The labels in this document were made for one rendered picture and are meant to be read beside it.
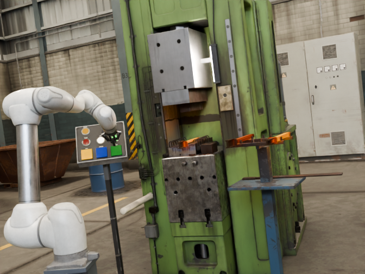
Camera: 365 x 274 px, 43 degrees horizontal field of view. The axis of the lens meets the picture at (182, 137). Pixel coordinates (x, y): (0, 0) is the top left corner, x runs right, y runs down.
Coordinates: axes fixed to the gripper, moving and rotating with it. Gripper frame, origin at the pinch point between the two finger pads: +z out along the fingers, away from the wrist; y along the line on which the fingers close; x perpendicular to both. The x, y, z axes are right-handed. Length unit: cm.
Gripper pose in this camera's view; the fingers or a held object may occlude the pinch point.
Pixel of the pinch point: (113, 142)
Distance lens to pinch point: 305.0
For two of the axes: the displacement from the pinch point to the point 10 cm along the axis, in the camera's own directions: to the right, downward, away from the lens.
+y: 9.9, -1.3, 0.8
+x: -1.5, -8.9, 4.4
